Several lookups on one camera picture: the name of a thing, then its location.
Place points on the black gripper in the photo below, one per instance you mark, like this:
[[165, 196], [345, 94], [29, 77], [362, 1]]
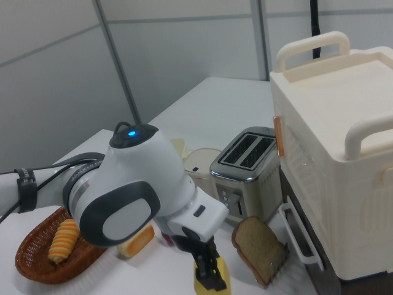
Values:
[[192, 244]]

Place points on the yellow cube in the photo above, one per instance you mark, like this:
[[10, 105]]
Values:
[[223, 272]]

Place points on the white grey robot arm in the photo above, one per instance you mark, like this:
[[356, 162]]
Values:
[[138, 166]]

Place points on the brown bread slice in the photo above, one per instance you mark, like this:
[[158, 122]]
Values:
[[256, 246]]

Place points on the red apple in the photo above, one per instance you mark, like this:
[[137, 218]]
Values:
[[167, 239]]

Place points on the sponge cake piece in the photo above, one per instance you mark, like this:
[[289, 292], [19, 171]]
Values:
[[139, 242]]

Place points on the cream and chrome toaster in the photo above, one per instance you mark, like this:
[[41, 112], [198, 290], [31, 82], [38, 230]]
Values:
[[245, 184]]

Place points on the small white lidded bin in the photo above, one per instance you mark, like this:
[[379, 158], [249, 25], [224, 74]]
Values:
[[199, 167]]

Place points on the white square plastic container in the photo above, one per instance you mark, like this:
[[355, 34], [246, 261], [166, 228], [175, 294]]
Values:
[[179, 147]]

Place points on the striped spiral bread roll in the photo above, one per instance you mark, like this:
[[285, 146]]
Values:
[[63, 242]]

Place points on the cream plastic storage box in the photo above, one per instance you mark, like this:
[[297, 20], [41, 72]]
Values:
[[331, 153]]

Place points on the brown wicker basket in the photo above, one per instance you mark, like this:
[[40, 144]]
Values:
[[33, 261]]

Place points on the black vertical pole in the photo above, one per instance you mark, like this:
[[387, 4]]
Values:
[[314, 27]]

